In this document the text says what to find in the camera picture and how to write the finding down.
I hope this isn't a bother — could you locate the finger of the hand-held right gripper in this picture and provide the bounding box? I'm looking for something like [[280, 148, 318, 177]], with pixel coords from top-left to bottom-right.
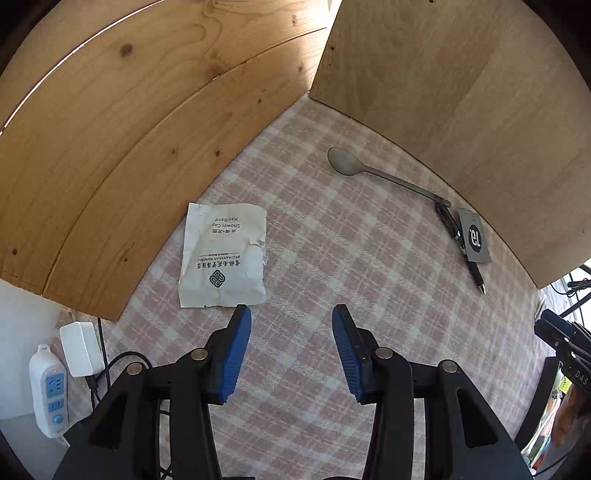
[[534, 319, 591, 370], [541, 309, 591, 340]]

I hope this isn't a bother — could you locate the white power strip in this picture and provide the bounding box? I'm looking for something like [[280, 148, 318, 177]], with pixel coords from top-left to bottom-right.
[[28, 344, 70, 439]]

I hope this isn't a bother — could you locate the pink plaid tablecloth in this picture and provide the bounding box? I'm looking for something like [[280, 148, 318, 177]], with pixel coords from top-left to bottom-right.
[[46, 95, 573, 480]]

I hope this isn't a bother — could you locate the white power adapter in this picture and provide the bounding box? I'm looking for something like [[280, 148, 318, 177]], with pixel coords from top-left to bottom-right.
[[59, 322, 105, 377]]

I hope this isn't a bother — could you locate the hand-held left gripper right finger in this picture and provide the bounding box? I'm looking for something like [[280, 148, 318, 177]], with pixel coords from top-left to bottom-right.
[[331, 304, 532, 480]]

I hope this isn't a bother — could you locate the pine wood board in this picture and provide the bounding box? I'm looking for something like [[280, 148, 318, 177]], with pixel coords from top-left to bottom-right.
[[0, 0, 343, 321]]

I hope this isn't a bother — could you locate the black pen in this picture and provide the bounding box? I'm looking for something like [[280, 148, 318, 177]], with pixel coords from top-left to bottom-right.
[[435, 202, 464, 252], [462, 244, 486, 295]]

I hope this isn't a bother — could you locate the white torn paper sachet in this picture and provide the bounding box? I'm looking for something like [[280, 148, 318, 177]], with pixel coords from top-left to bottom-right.
[[178, 202, 269, 309]]

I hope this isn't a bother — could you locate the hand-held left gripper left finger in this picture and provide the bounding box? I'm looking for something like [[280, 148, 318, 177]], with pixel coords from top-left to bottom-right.
[[52, 304, 252, 480]]

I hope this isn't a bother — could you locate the plywood panel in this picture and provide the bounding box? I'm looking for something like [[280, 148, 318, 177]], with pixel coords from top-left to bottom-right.
[[308, 0, 591, 291]]

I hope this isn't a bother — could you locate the grey sachet with dark circle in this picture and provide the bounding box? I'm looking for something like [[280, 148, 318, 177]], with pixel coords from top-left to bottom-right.
[[457, 209, 491, 265]]

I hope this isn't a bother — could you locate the black power cable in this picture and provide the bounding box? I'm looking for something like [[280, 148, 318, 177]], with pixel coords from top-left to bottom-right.
[[85, 318, 153, 407]]

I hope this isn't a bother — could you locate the grey metal spoon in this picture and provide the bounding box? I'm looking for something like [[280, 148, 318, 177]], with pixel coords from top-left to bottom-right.
[[327, 147, 452, 208]]

